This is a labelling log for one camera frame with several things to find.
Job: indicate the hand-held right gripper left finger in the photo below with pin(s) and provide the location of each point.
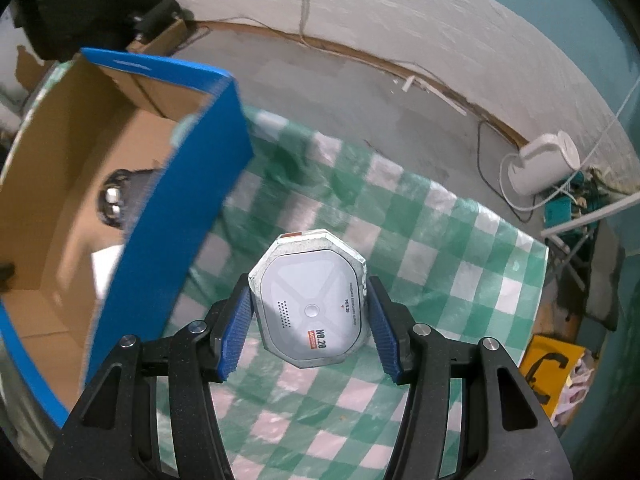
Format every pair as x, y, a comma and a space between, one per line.
235, 330

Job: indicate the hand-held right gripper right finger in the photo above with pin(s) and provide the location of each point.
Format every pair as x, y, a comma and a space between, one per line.
385, 332

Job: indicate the white octagonal device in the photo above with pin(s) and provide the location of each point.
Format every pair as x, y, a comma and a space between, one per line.
310, 300

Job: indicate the cardboard box with blue rim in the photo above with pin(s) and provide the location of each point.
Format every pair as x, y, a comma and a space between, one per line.
190, 200

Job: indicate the white charger cube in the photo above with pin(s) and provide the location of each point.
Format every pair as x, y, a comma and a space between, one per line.
107, 265

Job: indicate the black round gadget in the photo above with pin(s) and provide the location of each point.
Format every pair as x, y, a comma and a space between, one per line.
117, 200

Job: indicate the green checked tablecloth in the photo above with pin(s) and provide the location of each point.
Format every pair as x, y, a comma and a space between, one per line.
425, 260

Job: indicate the pink patterned bag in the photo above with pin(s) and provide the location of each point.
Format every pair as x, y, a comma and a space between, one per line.
575, 385

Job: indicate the teal box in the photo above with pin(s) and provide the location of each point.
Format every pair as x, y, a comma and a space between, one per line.
560, 210

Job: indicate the white electric kettle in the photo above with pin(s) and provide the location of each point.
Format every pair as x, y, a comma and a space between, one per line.
545, 165

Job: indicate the brown cardboard carton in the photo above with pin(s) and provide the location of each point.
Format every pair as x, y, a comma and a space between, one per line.
160, 42

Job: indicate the black dumbbell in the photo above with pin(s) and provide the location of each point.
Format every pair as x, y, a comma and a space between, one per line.
160, 15

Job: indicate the dark hanging cloth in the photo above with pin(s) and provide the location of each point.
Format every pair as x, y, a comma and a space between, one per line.
75, 5

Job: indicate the white metal frame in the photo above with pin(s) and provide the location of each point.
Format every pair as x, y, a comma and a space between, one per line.
585, 217

